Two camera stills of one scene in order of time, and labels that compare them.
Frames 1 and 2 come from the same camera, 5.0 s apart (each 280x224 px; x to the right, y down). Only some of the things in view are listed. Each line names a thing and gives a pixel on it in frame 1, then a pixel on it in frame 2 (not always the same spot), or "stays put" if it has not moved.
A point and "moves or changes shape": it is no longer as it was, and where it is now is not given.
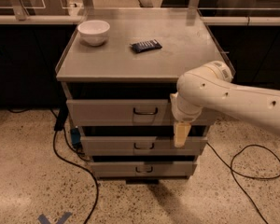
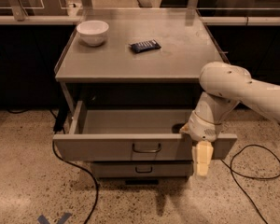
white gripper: (186, 116) to (203, 129)
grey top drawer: (124, 113) moves or changes shape
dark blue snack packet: (144, 46) stays put
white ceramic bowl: (93, 32) stays put
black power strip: (61, 118) stays put
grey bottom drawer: (144, 170) stays put
